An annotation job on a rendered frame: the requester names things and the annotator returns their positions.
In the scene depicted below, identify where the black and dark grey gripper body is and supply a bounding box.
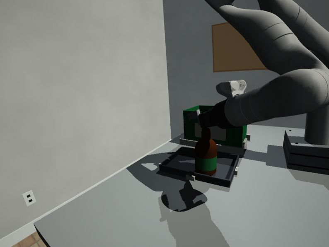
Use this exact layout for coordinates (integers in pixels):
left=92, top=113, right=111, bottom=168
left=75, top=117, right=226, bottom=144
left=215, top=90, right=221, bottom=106
left=198, top=80, right=253, bottom=129

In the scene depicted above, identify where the dark green crate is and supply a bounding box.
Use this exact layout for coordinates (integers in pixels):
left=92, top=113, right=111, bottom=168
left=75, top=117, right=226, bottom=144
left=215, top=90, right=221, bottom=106
left=183, top=105, right=247, bottom=148

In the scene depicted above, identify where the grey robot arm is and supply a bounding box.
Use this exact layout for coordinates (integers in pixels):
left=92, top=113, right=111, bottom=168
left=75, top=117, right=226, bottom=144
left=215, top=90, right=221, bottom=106
left=205, top=0, right=329, bottom=145

